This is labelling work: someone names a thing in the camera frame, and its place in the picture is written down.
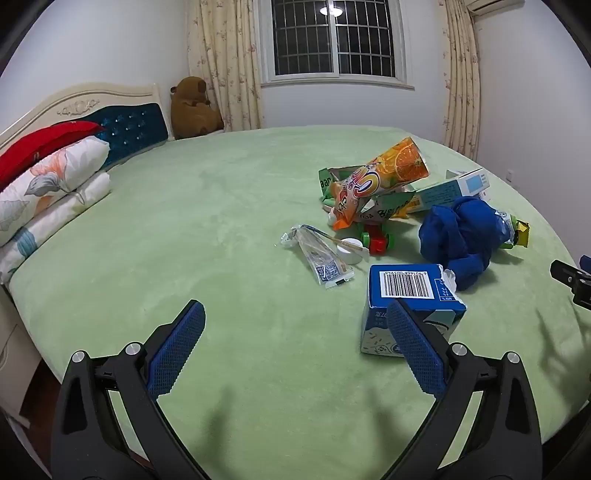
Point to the red and green plastic toy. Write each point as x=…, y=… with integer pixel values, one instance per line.
x=378, y=242

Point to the cream and blue headboard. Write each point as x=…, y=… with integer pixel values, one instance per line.
x=134, y=124

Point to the green torn carton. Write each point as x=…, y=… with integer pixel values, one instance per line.
x=325, y=180

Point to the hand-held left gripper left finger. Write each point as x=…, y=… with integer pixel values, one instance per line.
x=178, y=341

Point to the yellow foil packet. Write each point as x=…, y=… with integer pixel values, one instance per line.
x=521, y=233

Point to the blue and white milk carton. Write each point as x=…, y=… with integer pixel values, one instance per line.
x=406, y=286

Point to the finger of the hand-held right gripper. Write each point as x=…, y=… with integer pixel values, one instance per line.
x=568, y=276

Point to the white round cap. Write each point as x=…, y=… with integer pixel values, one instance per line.
x=348, y=254

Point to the white and green carton box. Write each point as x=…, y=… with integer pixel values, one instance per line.
x=443, y=191

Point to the white wall socket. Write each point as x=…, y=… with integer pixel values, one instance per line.
x=510, y=176

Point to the blue crumpled cloth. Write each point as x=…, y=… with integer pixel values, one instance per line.
x=457, y=230

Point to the barred window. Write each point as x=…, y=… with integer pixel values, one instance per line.
x=300, y=37

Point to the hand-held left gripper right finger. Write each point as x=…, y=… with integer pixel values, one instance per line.
x=415, y=350

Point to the floral cream curtain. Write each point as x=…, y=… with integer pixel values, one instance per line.
x=221, y=69
x=459, y=92

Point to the orange snack bag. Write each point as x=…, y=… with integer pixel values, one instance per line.
x=392, y=166

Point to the white air conditioner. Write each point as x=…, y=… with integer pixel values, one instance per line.
x=478, y=4

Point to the clear plastic wrapper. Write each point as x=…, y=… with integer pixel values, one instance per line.
x=318, y=258

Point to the red pillow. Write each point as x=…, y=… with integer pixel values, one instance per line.
x=41, y=143

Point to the brown teddy bear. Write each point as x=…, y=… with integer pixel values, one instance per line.
x=191, y=110

